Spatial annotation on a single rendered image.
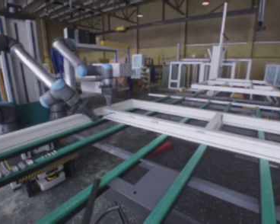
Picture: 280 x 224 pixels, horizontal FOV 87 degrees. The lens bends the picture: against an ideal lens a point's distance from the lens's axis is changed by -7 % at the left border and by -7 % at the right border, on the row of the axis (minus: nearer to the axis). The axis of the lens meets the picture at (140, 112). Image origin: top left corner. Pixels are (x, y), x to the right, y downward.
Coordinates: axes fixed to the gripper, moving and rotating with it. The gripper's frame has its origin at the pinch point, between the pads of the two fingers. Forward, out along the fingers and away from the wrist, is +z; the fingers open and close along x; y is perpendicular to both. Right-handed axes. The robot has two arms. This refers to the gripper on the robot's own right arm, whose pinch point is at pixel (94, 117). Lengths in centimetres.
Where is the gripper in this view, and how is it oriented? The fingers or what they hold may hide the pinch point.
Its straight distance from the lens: 114.8
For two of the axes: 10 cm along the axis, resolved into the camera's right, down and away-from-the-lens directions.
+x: -7.8, 1.4, 6.1
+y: 3.0, -7.6, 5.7
